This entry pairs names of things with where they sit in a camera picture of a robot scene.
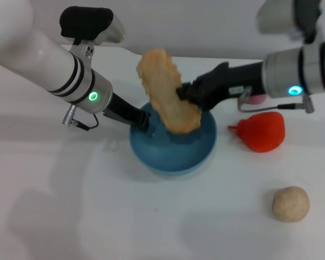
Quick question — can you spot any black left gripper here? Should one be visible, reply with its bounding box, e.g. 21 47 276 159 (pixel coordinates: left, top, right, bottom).
102 93 152 133

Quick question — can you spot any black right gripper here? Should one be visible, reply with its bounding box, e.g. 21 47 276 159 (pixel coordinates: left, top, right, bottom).
175 61 264 112

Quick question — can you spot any long toasted bread loaf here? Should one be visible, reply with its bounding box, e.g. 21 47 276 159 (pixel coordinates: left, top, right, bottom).
136 48 202 135

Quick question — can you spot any blue plastic bowl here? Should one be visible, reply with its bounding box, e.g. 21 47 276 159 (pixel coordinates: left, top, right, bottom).
128 101 218 174

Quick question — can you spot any pink toy peach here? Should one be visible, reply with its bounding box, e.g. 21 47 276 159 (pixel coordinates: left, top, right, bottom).
244 94 267 105

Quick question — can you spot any red toy pear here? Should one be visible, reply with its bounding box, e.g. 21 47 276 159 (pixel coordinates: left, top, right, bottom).
227 111 285 153

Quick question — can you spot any round beige bun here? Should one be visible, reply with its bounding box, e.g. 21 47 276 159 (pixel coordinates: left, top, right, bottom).
272 186 311 224

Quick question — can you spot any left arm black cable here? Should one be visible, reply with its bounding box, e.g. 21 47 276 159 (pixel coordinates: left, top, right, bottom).
61 103 100 132

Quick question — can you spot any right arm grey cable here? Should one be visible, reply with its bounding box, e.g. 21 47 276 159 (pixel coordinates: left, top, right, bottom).
237 86 315 115

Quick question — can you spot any left wrist camera housing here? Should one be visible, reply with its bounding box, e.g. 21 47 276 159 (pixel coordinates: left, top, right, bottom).
60 6 126 47

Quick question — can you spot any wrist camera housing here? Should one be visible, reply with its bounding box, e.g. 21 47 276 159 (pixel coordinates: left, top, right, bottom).
255 0 325 44
60 6 126 47

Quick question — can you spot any right wrist camera housing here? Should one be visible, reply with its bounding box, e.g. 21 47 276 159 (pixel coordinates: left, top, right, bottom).
255 0 325 44

